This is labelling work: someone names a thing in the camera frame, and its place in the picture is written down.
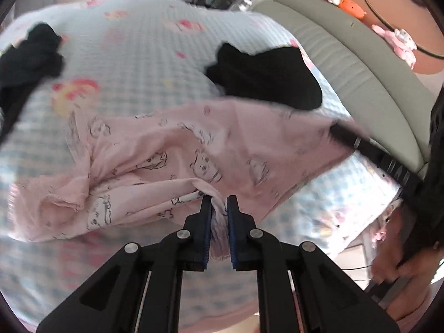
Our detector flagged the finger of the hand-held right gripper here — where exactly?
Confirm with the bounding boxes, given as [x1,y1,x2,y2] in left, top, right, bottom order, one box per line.
[329,120,422,195]

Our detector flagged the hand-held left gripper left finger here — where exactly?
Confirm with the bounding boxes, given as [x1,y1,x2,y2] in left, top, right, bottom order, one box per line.
[36,196,213,333]

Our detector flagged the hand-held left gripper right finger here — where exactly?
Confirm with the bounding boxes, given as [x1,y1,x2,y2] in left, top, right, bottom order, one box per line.
[226,195,399,333]

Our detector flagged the pink printed pajama pants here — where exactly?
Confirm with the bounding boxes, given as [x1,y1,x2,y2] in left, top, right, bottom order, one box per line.
[9,99,358,261]

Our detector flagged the black garment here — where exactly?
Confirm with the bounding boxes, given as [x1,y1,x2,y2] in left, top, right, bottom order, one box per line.
[205,43,323,112]
[0,22,66,146]

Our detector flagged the person's right forearm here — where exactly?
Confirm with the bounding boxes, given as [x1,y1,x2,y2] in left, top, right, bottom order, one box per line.
[392,281,441,333]

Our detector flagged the person's right hand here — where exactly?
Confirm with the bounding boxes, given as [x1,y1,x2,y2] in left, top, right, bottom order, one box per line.
[371,208,437,285]

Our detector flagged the grey padded headboard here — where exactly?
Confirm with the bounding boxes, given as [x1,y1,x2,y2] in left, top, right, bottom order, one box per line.
[251,0,431,177]

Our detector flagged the pink bunny plush toy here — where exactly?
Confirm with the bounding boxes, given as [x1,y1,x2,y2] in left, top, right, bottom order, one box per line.
[371,24,417,70]

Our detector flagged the folded black garment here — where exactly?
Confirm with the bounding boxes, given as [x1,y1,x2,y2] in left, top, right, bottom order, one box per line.
[205,43,323,112]

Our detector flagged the orange plush toy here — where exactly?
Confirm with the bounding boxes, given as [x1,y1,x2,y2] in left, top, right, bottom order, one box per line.
[338,0,368,19]

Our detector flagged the blue checked cartoon blanket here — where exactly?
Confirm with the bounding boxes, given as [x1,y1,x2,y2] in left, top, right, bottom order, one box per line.
[0,0,410,327]

